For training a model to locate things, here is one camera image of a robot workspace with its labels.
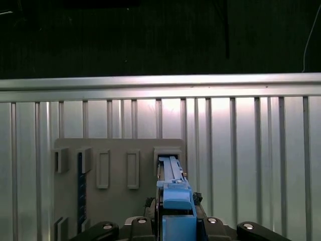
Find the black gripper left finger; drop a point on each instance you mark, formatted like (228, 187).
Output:
(140, 228)

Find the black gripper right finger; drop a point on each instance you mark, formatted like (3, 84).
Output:
(215, 229)

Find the hard disk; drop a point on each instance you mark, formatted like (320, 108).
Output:
(175, 198)

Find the grey parts rack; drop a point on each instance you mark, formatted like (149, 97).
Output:
(118, 200)

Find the blue RAM stick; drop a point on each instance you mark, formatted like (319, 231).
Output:
(81, 190)

